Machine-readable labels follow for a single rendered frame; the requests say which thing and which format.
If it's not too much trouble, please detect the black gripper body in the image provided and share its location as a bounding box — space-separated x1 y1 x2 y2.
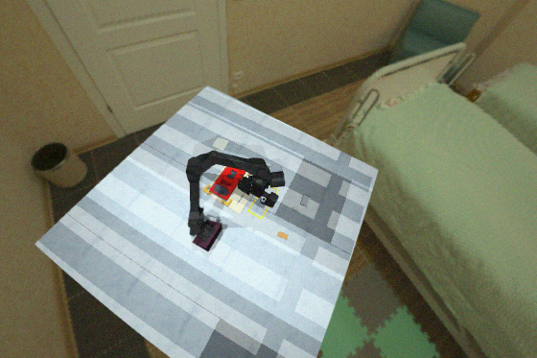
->
238 177 279 208

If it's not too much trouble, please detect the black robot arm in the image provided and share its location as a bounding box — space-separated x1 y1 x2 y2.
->
186 151 285 242

